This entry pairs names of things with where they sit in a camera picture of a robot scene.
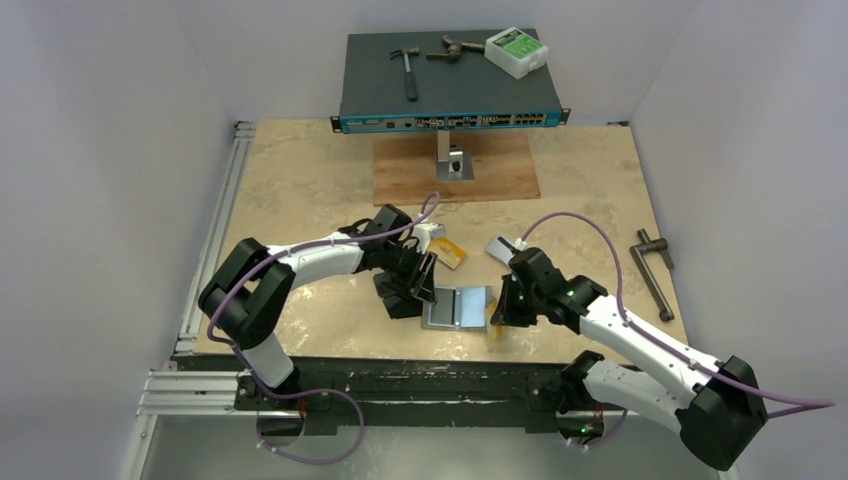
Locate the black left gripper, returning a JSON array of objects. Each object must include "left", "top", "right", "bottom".
[{"left": 379, "top": 242, "right": 436, "bottom": 304}]

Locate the black credit card stack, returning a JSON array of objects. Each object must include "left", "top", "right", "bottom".
[{"left": 373, "top": 273, "right": 423, "bottom": 320}]

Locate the single black credit card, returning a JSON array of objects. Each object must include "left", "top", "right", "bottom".
[{"left": 427, "top": 287, "right": 456, "bottom": 327}]

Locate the single orange credit card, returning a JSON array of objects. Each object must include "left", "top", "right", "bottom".
[{"left": 486, "top": 300, "right": 503, "bottom": 345}]

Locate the grey card holder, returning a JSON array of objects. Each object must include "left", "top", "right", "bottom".
[{"left": 421, "top": 286, "right": 494, "bottom": 332}]

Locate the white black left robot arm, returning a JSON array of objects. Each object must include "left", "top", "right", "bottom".
[{"left": 197, "top": 204, "right": 437, "bottom": 409}]

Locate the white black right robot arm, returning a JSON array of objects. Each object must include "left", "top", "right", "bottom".
[{"left": 490, "top": 247, "right": 768, "bottom": 471}]

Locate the silver white credit card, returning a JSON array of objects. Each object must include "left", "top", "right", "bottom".
[{"left": 485, "top": 235, "right": 519, "bottom": 265}]

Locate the brown wooden board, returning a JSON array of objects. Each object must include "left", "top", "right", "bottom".
[{"left": 373, "top": 133, "right": 541, "bottom": 206}]

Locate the grey metal stand base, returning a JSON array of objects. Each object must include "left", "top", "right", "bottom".
[{"left": 435, "top": 130, "right": 474, "bottom": 183}]

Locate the small hammer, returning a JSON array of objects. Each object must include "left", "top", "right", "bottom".
[{"left": 389, "top": 47, "right": 420, "bottom": 102}]

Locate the dark metal clamp tool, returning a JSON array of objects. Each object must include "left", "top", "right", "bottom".
[{"left": 425, "top": 35, "right": 485, "bottom": 63}]

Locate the white green plastic box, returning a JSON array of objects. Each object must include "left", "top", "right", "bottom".
[{"left": 484, "top": 27, "right": 549, "bottom": 79}]

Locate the metal crank handle tool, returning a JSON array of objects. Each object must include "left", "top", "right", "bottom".
[{"left": 630, "top": 228, "right": 676, "bottom": 322}]

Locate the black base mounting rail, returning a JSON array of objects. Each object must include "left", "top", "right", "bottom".
[{"left": 174, "top": 354, "right": 621, "bottom": 441}]

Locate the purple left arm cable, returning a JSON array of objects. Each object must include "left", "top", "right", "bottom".
[{"left": 205, "top": 191, "right": 443, "bottom": 346}]

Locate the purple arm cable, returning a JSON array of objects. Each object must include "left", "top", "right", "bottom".
[
  {"left": 205, "top": 191, "right": 443, "bottom": 346},
  {"left": 519, "top": 211, "right": 836, "bottom": 420}
]

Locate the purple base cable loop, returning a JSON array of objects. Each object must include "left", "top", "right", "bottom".
[{"left": 254, "top": 387, "right": 368, "bottom": 465}]

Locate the blue network switch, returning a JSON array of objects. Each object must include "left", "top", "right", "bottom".
[{"left": 331, "top": 30, "right": 571, "bottom": 134}]

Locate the aluminium frame rail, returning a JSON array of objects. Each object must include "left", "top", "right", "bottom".
[{"left": 118, "top": 121, "right": 258, "bottom": 479}]

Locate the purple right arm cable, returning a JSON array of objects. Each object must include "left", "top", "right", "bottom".
[{"left": 519, "top": 211, "right": 836, "bottom": 420}]

